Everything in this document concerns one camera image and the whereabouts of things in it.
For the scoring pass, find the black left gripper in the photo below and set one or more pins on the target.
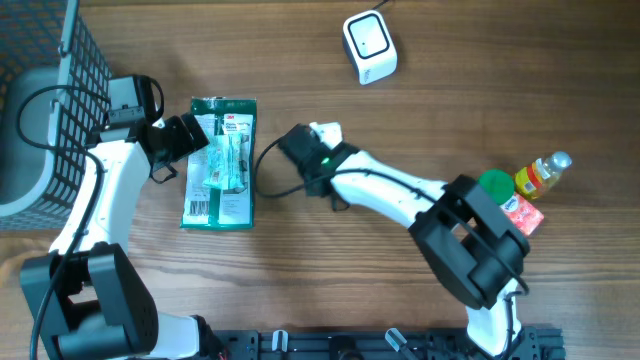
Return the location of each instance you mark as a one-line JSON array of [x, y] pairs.
[[184, 143]]

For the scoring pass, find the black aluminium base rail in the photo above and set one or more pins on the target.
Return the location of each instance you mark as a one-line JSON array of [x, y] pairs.
[[451, 343]]

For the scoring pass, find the green 3M sponge package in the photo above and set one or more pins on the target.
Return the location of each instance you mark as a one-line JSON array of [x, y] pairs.
[[212, 209]]

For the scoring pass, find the yellow oil bottle silver cap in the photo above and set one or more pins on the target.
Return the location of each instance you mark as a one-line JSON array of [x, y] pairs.
[[537, 178]]

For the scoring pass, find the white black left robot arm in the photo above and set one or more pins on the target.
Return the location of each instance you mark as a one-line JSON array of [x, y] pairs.
[[87, 300]]

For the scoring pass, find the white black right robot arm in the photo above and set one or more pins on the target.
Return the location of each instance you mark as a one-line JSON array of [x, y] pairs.
[[472, 248]]

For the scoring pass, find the white barcode scanner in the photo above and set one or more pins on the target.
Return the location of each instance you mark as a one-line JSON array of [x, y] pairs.
[[369, 46]]

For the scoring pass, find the grey plastic mesh basket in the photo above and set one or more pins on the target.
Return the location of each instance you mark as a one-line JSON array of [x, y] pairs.
[[53, 82]]

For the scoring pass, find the red white juice carton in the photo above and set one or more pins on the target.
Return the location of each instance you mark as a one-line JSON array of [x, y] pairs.
[[522, 214]]

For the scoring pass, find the green lid round container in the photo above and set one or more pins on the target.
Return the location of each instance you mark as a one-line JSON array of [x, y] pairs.
[[498, 184]]

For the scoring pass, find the teal snack bar wrapper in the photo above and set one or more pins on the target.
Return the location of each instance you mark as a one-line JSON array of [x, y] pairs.
[[224, 160]]

